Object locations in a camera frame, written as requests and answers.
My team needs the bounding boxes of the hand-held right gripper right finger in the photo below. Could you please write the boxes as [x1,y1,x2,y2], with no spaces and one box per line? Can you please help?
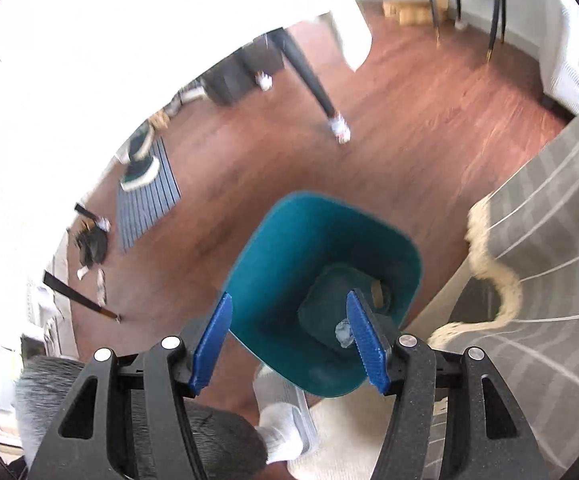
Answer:
[346,289,553,480]

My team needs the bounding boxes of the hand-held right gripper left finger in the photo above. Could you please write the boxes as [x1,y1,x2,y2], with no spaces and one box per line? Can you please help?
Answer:
[28,292,234,480]

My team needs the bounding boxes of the teal plastic waste bin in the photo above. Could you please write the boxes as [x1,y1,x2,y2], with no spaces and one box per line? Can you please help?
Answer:
[222,191,424,398]

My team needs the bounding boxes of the beige rug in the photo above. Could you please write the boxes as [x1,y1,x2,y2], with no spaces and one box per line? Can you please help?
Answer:
[287,390,395,480]

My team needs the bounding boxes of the white sock foot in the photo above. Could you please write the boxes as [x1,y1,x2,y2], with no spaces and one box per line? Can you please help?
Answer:
[253,364,320,456]

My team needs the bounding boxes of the person's white sock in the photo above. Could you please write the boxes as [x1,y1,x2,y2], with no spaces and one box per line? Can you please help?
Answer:
[257,402,306,466]

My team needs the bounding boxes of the black gold-tipped furniture leg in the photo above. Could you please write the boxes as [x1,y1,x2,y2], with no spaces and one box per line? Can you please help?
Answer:
[42,270,122,324]

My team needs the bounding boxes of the black bag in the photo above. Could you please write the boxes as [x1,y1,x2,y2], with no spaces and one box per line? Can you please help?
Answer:
[72,225,109,267]

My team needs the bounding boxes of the grey striped door mat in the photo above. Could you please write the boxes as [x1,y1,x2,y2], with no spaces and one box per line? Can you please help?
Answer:
[116,137,183,253]

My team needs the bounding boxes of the dark green white shoe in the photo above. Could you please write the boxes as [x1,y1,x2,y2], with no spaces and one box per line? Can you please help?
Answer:
[120,127,161,192]

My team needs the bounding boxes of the grey striped fringed blanket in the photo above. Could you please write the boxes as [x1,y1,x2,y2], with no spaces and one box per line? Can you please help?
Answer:
[422,91,579,480]

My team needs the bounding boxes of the dark storage box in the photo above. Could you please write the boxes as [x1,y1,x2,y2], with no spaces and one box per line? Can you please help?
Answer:
[200,42,286,107]

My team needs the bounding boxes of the black table leg white foot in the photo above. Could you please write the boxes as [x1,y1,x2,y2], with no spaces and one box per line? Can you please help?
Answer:
[264,27,351,145]

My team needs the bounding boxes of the cardboard box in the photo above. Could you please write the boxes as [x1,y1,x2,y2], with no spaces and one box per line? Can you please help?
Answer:
[382,0,437,27]

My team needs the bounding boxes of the white ribbed armchair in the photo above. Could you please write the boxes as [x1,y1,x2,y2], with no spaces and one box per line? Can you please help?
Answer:
[539,0,579,116]

